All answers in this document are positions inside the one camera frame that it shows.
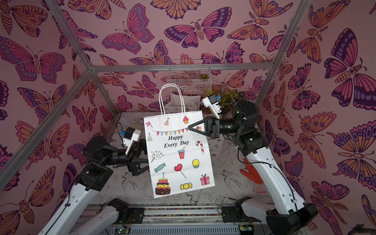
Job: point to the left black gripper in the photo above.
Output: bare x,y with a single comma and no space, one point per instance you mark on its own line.
134,166

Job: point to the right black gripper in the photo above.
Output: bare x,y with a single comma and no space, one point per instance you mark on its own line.
211,127

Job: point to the white paper bag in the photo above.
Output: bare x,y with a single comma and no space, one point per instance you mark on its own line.
178,98
179,159
205,110

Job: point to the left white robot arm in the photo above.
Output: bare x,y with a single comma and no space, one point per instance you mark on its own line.
102,157

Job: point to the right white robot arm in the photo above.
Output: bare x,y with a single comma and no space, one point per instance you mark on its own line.
290,213

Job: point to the green potted plant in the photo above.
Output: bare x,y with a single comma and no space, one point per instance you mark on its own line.
229,99

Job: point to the small succulent in basket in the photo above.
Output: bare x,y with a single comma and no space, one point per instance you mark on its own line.
204,76

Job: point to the red rubber glove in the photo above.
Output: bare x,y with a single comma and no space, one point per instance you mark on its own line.
251,173

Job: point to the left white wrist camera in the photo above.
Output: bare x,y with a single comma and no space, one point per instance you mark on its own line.
129,136

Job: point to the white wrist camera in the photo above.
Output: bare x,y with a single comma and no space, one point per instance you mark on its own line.
129,136
212,103

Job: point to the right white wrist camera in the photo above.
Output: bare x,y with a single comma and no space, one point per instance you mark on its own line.
212,103

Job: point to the white wire wall basket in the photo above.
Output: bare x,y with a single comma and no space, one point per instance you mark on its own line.
187,73

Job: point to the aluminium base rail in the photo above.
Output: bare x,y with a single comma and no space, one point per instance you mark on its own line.
208,219

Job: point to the aluminium frame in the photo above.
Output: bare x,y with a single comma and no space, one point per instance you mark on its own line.
20,156

